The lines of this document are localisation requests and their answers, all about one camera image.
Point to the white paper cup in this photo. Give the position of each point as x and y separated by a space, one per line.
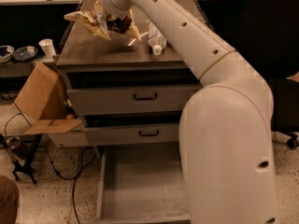
47 47

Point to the open cardboard box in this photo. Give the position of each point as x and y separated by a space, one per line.
43 97

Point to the low grey side shelf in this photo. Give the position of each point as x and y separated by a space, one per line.
16 69

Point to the blue patterned bowl right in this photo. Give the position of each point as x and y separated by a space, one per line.
25 54

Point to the grey bottom drawer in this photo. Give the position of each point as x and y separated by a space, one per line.
142 184

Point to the black tripod stand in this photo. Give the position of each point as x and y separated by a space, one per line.
22 153

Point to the blue patterned bowl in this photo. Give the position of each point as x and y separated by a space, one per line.
6 53
25 54

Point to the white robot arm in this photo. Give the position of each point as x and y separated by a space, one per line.
225 128

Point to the clear plastic water bottle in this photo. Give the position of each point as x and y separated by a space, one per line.
156 40

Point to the grey top drawer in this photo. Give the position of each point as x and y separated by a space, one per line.
135 91

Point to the blue patterned bowl left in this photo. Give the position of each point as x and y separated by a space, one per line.
6 53

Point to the grey middle drawer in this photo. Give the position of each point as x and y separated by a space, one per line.
132 128

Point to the person's brown knee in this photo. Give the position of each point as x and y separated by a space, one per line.
9 200

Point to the grey drawer cabinet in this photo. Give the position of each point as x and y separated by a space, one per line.
84 52

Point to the black office chair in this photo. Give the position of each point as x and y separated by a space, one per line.
269 41

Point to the grey drawer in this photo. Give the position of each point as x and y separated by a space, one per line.
135 91
142 184
132 128

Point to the brown chip bag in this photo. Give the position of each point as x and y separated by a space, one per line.
100 23

